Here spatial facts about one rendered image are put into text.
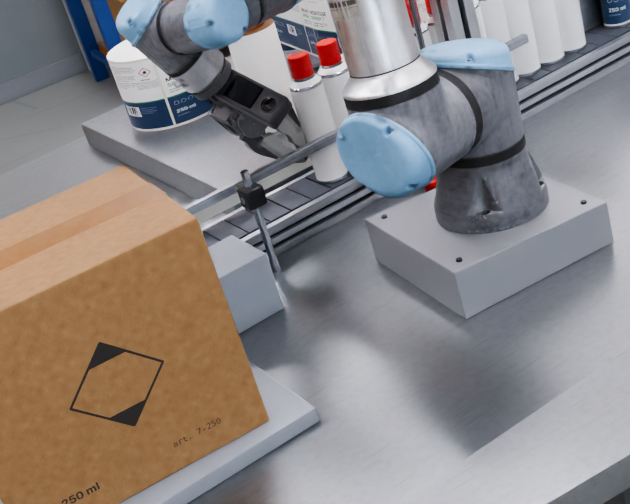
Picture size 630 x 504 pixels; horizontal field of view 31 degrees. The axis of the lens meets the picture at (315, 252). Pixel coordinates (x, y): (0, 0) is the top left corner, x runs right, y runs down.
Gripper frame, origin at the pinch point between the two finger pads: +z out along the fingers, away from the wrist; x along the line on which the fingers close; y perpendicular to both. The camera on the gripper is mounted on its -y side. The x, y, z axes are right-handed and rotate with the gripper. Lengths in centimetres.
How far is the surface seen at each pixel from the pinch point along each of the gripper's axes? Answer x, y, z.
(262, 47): -14.2, 24.2, -4.0
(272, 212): 10.0, -1.3, 0.5
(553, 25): -45, -2, 24
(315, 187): 2.6, -0.6, 4.8
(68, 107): -19, 390, 118
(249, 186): 10.3, -9.5, -10.4
